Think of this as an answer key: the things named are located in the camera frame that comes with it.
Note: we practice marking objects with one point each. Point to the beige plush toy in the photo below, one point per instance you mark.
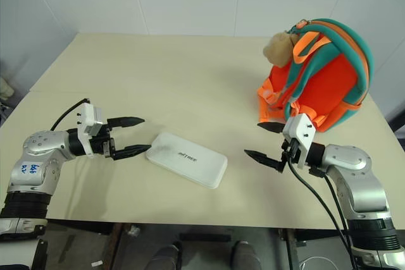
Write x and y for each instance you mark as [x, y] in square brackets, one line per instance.
[280, 49]

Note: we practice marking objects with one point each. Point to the orange and teal backpack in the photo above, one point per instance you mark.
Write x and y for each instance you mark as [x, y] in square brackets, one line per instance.
[322, 80]

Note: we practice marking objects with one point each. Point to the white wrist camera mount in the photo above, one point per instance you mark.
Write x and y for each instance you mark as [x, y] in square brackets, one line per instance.
[86, 118]
[299, 127]

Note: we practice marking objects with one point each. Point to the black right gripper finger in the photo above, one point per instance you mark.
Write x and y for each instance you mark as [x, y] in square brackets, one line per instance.
[264, 158]
[272, 127]

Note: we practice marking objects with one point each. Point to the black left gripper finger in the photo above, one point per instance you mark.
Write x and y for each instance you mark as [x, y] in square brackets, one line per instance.
[131, 150]
[126, 121]

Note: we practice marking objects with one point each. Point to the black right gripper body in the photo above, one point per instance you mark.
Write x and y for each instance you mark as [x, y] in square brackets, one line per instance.
[291, 153]

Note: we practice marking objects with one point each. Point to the beige object at room edge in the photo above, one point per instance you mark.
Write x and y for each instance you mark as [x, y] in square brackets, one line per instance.
[6, 88]

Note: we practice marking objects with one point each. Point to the small white floor tag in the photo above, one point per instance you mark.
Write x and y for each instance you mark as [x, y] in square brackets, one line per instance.
[96, 263]

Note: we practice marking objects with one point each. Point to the black table frame bar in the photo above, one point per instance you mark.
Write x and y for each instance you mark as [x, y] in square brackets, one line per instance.
[205, 237]

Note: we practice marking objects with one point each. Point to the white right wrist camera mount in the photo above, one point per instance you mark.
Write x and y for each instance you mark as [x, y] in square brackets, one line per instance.
[299, 127]

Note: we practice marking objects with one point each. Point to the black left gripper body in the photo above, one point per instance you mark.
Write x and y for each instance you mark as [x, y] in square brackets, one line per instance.
[102, 143]

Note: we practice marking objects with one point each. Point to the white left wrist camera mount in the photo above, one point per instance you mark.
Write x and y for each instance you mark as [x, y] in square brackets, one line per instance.
[86, 118]

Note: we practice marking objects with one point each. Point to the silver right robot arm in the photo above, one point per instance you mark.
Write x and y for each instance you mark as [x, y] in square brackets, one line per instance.
[348, 160]

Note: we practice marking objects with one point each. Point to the dark rounded shape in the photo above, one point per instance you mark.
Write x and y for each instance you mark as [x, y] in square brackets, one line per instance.
[166, 257]
[245, 255]

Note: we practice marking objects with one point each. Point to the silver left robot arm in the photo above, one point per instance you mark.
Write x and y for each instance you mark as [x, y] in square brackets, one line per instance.
[41, 147]

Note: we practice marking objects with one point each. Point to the small white under-table part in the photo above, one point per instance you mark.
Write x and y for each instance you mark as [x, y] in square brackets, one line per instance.
[133, 230]

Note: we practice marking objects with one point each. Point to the white rectangular pouch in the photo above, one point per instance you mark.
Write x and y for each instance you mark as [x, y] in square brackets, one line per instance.
[186, 158]

